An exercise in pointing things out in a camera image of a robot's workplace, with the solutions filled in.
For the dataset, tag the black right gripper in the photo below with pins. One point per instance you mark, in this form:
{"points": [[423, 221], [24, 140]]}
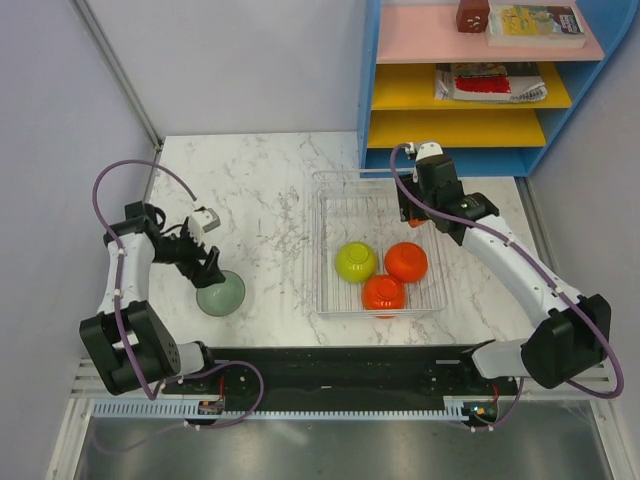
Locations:
{"points": [[405, 210]]}

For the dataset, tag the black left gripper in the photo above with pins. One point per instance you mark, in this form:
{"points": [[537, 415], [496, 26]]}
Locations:
{"points": [[201, 275]]}

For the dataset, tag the orange bowl white inside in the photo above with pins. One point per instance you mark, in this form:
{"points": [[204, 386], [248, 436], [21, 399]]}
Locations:
{"points": [[415, 222]]}

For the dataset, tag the pale green ceramic bowl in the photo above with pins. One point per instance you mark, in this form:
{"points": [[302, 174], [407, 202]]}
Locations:
{"points": [[222, 299]]}

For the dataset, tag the orange plastic bowl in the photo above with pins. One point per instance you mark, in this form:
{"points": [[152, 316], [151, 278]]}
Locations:
{"points": [[407, 262], [383, 292]]}

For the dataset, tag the white wire dish rack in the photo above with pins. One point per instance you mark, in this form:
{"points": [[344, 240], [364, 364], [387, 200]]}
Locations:
{"points": [[359, 205]]}

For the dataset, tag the lime green plastic bowl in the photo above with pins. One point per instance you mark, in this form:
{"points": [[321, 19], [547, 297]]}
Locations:
{"points": [[355, 262]]}

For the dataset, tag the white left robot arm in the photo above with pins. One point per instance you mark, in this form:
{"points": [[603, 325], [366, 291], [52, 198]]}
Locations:
{"points": [[126, 339]]}

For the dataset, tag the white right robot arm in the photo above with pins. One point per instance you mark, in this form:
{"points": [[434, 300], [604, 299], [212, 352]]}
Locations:
{"points": [[571, 330]]}

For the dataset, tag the blue shelf unit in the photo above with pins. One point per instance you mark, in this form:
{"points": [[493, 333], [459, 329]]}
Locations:
{"points": [[403, 43]]}

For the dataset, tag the red spiral notebook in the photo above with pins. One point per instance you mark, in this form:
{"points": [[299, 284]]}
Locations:
{"points": [[489, 82]]}

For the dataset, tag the red brown box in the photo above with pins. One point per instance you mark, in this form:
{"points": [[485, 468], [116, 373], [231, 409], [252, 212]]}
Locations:
{"points": [[472, 16]]}

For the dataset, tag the yellow cover book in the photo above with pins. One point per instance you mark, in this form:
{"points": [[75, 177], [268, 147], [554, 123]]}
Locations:
{"points": [[534, 26]]}

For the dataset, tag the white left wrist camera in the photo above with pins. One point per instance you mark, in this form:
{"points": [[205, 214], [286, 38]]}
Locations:
{"points": [[202, 221]]}

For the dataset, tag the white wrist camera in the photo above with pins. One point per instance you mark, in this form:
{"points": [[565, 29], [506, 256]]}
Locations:
{"points": [[421, 151], [202, 221]]}

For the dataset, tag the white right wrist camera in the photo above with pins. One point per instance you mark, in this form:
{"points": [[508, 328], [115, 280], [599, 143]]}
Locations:
{"points": [[421, 151]]}

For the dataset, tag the white slotted cable duct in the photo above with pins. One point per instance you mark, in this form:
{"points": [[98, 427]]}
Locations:
{"points": [[195, 409]]}

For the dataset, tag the aluminium front rail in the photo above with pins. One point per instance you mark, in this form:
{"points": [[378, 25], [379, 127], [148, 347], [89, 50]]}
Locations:
{"points": [[88, 384]]}

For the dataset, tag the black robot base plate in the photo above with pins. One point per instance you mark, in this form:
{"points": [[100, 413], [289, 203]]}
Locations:
{"points": [[356, 377]]}

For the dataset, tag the aluminium corner rail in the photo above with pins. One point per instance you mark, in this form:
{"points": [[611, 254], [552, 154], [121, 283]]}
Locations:
{"points": [[109, 56]]}

